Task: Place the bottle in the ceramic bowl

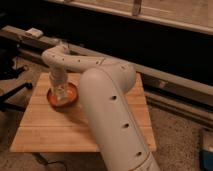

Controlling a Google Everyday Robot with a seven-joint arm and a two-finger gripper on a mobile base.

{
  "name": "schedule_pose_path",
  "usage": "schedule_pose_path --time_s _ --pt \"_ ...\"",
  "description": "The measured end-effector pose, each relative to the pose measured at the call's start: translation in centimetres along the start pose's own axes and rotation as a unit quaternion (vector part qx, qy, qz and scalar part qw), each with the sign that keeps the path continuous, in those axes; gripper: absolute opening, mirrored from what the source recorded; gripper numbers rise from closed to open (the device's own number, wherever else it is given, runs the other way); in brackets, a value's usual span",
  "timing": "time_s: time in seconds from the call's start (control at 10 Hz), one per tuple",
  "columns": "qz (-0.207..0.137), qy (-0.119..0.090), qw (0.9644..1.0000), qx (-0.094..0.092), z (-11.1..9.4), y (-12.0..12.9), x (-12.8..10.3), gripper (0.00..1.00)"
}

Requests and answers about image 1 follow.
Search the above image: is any black chair leg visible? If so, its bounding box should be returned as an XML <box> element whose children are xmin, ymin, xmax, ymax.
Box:
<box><xmin>0</xmin><ymin>82</ymin><xmax>33</xmax><ymax>112</ymax></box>

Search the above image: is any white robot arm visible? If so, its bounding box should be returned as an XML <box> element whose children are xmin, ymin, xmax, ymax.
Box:
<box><xmin>42</xmin><ymin>45</ymin><xmax>160</xmax><ymax>171</ymax></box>

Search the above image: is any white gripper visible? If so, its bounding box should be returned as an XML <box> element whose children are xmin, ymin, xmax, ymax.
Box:
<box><xmin>49</xmin><ymin>68</ymin><xmax>68</xmax><ymax>96</ymax></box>

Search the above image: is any small white bottle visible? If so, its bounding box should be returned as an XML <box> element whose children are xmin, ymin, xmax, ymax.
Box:
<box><xmin>54</xmin><ymin>86</ymin><xmax>66</xmax><ymax>101</ymax></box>

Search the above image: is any small white box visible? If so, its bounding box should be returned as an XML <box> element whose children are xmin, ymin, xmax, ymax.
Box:
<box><xmin>25</xmin><ymin>28</ymin><xmax>43</xmax><ymax>38</ymax></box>

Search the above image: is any blue box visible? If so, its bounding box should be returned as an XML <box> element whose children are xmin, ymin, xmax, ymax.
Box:
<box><xmin>199</xmin><ymin>129</ymin><xmax>213</xmax><ymax>171</ymax></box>

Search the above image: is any orange ceramic bowl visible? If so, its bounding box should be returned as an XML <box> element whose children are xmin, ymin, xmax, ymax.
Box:
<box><xmin>47</xmin><ymin>82</ymin><xmax>78</xmax><ymax>107</ymax></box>

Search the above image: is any black floor cable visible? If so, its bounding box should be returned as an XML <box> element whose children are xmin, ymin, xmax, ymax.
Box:
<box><xmin>33</xmin><ymin>152</ymin><xmax>69</xmax><ymax>171</ymax></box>

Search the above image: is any long wooden beam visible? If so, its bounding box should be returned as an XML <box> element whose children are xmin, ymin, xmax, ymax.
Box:
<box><xmin>0</xmin><ymin>25</ymin><xmax>213</xmax><ymax>107</ymax></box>

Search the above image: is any wooden table board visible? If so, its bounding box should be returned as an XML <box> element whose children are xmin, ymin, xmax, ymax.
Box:
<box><xmin>10</xmin><ymin>73</ymin><xmax>157</xmax><ymax>153</ymax></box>

